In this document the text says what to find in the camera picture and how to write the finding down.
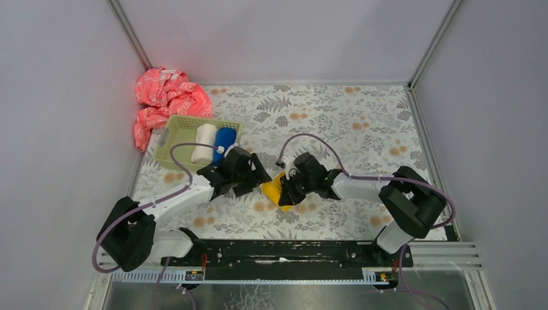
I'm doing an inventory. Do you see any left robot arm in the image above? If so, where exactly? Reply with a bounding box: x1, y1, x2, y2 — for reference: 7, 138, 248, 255
92, 147, 271, 273

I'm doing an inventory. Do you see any green plastic basket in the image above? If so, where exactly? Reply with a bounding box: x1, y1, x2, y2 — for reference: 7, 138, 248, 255
153, 115, 243, 171

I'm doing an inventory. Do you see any yellow towel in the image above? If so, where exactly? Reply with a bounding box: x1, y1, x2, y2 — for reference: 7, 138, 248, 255
260, 171, 297, 212

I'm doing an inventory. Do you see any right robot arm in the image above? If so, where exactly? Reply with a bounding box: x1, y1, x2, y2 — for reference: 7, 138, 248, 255
276, 152, 448, 254

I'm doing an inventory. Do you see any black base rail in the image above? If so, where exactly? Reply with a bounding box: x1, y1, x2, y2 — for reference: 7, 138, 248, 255
161, 239, 414, 281

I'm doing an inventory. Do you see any pink patterned cloth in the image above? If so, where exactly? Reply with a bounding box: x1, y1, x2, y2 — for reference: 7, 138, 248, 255
133, 67, 213, 152

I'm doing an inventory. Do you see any blue towel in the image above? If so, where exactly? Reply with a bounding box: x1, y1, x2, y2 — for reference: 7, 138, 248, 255
211, 127, 237, 165

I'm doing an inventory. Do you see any cream towel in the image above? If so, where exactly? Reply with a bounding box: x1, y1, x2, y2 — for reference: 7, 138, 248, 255
191, 123, 218, 165

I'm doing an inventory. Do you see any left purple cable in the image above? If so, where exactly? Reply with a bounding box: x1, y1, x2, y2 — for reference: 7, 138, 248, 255
91, 143, 226, 310

